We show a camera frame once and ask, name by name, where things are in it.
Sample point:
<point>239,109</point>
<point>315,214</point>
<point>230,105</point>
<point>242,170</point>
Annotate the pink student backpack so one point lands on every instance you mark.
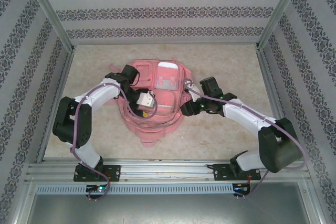
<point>162,119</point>

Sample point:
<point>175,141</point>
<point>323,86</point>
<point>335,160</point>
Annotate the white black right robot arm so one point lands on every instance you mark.
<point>241,113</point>

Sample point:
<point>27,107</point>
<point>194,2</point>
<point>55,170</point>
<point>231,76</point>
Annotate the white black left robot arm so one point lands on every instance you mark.
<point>105,93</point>

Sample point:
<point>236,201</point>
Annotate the aluminium mounting rail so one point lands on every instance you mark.
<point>168,171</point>

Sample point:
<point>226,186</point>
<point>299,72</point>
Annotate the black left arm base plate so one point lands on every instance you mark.
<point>115,172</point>

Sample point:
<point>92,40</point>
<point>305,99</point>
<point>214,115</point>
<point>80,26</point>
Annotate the aluminium side rail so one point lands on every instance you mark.
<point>56,90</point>
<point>275,90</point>

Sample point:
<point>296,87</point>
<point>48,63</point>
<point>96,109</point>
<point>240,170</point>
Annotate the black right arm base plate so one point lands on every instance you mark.
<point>221,171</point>

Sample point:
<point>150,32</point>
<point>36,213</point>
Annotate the aluminium frame post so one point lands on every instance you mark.
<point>281,11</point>
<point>50,11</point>

